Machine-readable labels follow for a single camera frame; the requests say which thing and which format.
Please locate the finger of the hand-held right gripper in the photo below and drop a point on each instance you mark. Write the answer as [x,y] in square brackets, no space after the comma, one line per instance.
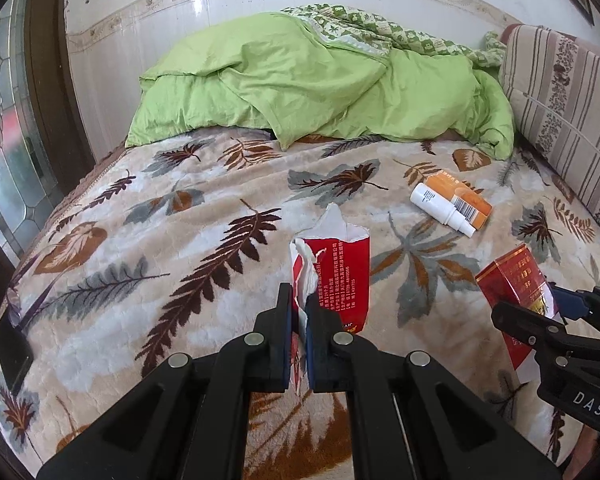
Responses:
[570,302]
[527,322]

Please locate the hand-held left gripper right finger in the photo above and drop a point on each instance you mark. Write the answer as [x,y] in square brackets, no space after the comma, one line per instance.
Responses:
[325,355]

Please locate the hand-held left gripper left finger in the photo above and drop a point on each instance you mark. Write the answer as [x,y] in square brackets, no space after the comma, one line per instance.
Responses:
[260,360]

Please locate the red cigarette box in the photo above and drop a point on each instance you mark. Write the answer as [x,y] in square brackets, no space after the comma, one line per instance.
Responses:
[515,275]

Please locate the torn red paper box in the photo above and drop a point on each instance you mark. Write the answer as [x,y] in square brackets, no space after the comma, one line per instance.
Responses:
[347,280]

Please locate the leaf print blanket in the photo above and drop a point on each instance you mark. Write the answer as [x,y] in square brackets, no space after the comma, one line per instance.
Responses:
[180,260]

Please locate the orange medicine box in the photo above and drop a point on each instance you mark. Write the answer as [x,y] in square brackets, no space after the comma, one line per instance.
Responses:
[467,197]

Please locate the white spray bottle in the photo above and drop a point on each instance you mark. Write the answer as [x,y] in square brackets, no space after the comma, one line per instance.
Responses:
[437,205]

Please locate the striped floral cushion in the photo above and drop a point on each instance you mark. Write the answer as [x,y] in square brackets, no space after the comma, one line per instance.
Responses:
[570,110]

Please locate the black phone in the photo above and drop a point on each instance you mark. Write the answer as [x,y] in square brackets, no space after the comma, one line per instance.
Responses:
[12,355]

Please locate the green duvet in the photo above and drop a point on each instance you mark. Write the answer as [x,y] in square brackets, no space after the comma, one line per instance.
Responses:
[305,85]

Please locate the leaded glass door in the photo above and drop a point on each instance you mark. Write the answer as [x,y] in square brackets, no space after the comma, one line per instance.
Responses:
[15,135]

